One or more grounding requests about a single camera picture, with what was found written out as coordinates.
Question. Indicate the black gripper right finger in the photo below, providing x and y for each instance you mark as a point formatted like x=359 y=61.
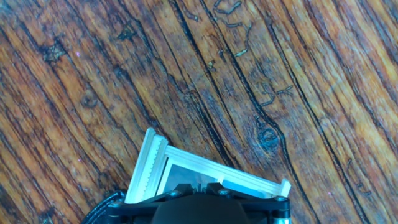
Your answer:
x=267 y=208

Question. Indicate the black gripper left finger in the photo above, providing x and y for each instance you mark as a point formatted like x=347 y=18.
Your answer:
x=136 y=208

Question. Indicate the small sliding window sash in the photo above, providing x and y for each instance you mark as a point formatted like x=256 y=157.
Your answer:
x=186 y=175

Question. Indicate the black C-clamp with steel screw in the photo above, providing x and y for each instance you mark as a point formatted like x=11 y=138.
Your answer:
x=102 y=208

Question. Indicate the wood grain table mat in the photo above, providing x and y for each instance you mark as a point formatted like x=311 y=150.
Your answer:
x=217 y=77

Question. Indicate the miniature wooden window frame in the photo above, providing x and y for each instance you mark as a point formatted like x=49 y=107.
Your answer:
x=149 y=168

